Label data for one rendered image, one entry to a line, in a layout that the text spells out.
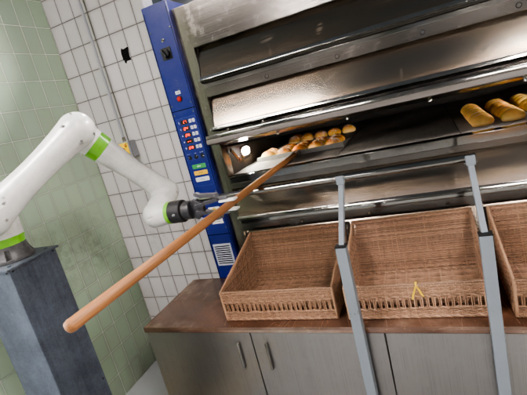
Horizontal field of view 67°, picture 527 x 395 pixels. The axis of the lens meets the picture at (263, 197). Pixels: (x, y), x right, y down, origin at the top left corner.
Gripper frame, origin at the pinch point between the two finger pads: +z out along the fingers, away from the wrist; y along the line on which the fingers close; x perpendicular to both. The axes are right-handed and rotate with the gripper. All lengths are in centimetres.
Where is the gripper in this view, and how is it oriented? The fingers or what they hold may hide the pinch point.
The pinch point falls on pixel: (229, 204)
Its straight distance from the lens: 152.5
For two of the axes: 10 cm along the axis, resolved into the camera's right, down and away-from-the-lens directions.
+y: 2.3, 9.5, 2.2
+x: -3.4, 3.0, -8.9
